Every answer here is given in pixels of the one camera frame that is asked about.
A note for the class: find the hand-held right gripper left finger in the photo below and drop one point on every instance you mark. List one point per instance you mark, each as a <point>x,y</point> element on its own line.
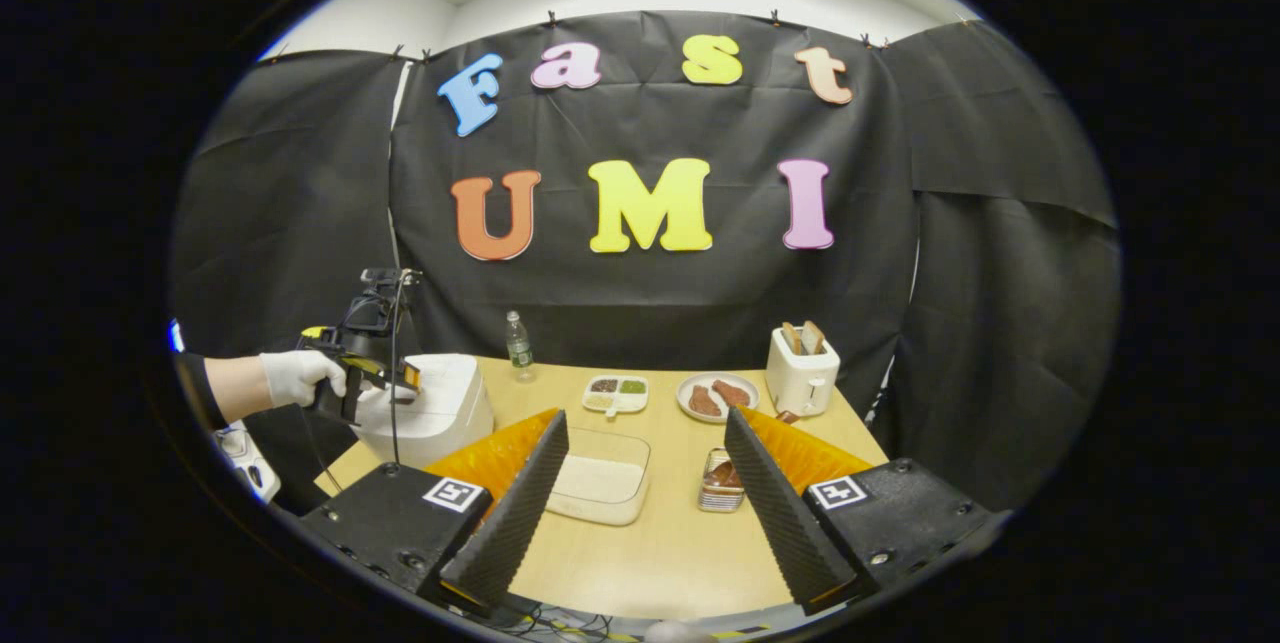
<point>515,533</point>

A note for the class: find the white rice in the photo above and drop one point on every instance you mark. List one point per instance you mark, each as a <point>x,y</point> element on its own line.
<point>600,481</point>

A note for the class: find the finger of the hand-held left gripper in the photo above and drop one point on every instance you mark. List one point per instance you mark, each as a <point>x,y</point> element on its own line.
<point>385,378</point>

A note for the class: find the white round plate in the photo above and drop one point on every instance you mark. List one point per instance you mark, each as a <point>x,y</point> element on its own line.
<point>690,415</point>

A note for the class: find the brown wooden spoon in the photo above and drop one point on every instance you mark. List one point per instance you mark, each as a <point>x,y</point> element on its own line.
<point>725,473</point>

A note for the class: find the computer monitor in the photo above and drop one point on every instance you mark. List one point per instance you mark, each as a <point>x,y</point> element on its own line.
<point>176,336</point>

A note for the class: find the black backdrop cloth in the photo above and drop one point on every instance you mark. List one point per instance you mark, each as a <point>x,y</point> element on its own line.
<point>650,303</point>

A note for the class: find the brown meat piece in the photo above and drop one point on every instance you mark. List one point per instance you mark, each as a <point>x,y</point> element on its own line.
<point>732,393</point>
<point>704,401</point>

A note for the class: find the white divided grain dish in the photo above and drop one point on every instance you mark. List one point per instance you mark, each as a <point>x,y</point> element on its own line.
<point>615,401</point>

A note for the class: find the clear water bottle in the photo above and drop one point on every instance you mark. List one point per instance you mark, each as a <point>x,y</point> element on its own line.
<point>518,348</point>

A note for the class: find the bread slice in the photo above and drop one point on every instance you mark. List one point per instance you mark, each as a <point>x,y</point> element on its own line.
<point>813,336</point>
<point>791,338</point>

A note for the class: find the white toaster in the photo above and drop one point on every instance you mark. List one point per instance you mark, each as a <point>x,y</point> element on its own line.
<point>800,383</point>

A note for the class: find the white device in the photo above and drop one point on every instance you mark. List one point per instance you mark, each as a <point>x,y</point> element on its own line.
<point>250,463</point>

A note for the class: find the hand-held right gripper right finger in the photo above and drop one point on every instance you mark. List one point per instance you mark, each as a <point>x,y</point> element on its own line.
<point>785,533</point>

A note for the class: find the white rice cooker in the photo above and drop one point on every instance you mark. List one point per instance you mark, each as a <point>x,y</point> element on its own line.
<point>445,423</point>

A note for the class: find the clear rice container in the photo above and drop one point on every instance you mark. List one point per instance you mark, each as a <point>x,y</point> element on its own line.
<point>600,515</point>

